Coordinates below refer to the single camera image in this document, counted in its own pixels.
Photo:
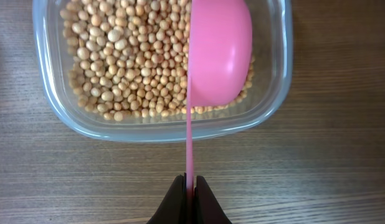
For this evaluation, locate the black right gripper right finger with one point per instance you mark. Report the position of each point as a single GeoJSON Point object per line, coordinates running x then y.
{"type": "Point", "coordinates": [207, 209]}

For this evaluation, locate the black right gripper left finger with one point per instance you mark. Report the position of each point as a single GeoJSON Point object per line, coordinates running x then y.
{"type": "Point", "coordinates": [172, 209]}

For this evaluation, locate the clear plastic container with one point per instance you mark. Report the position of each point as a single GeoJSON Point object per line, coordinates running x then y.
{"type": "Point", "coordinates": [273, 62]}

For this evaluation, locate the pile of yellow soybeans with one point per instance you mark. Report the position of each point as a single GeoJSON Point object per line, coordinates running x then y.
{"type": "Point", "coordinates": [131, 57]}

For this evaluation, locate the pink plastic scoop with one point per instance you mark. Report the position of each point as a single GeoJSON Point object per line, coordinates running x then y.
{"type": "Point", "coordinates": [220, 49]}

